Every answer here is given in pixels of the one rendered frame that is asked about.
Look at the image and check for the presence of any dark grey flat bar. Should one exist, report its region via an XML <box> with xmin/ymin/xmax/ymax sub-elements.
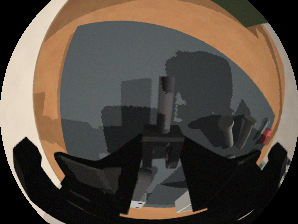
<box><xmin>132</xmin><ymin>168</ymin><xmax>152</xmax><ymax>202</ymax></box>

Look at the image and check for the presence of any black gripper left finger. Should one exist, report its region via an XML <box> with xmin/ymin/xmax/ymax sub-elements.
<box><xmin>54</xmin><ymin>134</ymin><xmax>143</xmax><ymax>215</ymax></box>

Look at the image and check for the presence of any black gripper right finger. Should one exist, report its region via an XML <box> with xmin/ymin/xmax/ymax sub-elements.
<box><xmin>180</xmin><ymin>136</ymin><xmax>261</xmax><ymax>212</ymax></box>

